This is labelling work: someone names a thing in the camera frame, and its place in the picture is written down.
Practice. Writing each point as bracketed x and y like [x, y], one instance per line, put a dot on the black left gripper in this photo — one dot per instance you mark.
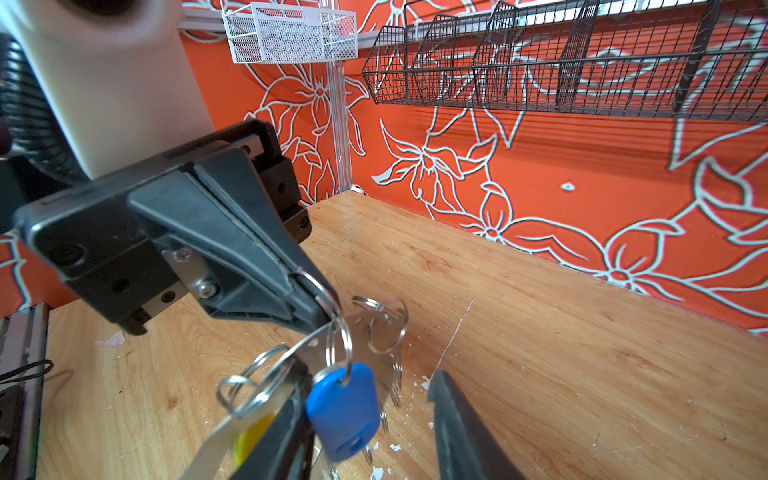
[219, 206]

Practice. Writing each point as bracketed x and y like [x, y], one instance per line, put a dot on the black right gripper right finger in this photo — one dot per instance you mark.
[466, 449]

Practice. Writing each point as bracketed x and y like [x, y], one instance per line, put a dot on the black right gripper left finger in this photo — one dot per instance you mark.
[286, 450]

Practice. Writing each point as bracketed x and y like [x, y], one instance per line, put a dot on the yellow key tag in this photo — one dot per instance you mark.
[247, 440]

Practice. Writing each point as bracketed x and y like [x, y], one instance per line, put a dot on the blue key tag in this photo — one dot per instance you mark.
[344, 411]

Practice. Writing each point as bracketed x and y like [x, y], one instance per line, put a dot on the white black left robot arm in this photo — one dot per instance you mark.
[32, 124]

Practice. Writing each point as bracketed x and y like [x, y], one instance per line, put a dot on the clear acrylic basket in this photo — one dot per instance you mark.
[268, 33]

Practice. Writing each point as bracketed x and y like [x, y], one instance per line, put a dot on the aluminium frame corner post left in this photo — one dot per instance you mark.
[337, 90]

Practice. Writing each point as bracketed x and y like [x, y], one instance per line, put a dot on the black wire mesh basket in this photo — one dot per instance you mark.
[702, 60]

